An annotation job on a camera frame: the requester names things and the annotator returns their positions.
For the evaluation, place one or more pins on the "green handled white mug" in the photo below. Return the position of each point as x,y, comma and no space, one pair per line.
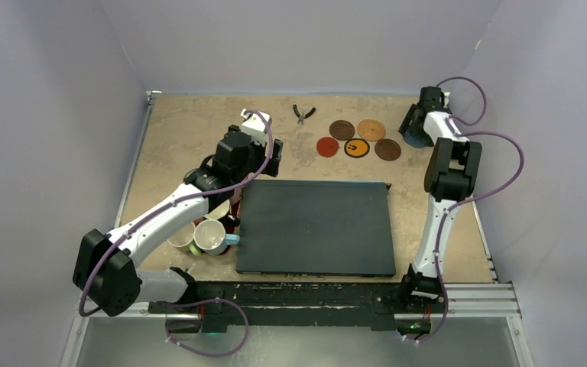
183,240

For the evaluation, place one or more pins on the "blue grey coaster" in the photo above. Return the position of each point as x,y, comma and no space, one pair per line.
413,140

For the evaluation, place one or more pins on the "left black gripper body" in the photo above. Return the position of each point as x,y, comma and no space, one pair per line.
256,161

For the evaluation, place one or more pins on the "black pliers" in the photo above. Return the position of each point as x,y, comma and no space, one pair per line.
302,115

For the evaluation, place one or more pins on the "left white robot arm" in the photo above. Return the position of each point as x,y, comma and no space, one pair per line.
106,269

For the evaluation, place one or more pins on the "dark brown wooden coaster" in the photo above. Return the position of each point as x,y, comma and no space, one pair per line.
387,149

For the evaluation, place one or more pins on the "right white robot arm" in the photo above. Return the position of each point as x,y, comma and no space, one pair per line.
450,179

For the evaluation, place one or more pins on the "orange smiley coaster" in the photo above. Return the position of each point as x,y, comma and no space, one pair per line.
356,148

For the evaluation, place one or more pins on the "dark rectangular board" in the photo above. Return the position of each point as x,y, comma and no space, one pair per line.
316,227

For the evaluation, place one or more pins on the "black handled white mug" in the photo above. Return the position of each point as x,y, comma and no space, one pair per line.
223,213

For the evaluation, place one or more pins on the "red apple coaster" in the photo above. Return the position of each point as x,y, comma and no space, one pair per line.
327,147

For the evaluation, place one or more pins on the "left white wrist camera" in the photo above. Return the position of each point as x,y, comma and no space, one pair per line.
254,126

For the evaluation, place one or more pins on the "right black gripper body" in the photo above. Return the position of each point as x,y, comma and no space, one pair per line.
412,126

